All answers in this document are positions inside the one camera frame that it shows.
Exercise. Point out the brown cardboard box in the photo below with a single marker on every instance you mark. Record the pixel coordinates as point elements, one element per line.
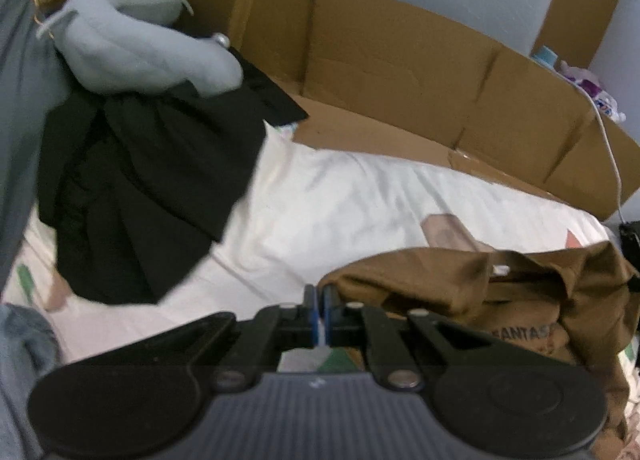
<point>590,4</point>

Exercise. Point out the grey blanket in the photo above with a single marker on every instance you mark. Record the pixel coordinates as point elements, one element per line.
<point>20,89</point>

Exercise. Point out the brown printed t-shirt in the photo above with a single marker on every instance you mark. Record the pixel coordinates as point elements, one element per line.
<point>525,290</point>

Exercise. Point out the blue denim garment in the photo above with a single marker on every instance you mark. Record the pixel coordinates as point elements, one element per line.
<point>20,350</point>

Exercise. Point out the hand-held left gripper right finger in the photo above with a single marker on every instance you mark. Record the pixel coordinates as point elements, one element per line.
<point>327,320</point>

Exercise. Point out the white printed bed sheet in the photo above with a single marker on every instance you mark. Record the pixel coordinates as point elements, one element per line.
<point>350,200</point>

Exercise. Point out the grey plush toy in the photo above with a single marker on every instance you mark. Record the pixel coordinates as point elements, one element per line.
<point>140,39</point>

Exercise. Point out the pile of colourful packets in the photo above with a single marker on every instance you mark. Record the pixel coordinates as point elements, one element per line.
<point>595,89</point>

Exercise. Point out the black garment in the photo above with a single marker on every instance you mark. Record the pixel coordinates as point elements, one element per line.
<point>150,179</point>

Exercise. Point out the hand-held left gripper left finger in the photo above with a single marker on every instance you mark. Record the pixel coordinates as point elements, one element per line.
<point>312,320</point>

